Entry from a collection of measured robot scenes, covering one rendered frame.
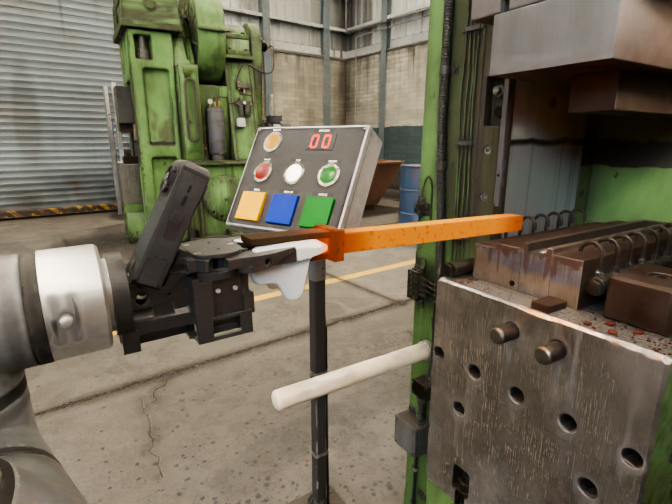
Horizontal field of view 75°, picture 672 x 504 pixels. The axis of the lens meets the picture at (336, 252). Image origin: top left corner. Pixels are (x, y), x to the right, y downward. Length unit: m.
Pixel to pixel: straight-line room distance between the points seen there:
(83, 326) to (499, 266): 0.65
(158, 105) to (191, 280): 5.03
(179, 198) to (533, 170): 0.83
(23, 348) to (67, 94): 8.03
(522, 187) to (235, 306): 0.76
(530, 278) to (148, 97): 4.94
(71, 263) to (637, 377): 0.64
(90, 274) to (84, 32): 8.21
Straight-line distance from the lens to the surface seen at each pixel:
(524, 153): 1.04
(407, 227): 0.53
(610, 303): 0.73
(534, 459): 0.83
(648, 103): 0.92
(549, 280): 0.77
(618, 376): 0.69
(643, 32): 0.80
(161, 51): 5.44
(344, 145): 1.03
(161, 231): 0.39
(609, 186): 1.25
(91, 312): 0.38
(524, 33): 0.81
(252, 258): 0.40
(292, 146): 1.12
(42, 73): 8.37
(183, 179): 0.39
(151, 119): 5.38
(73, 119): 8.35
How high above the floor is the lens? 1.16
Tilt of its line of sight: 14 degrees down
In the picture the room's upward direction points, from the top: straight up
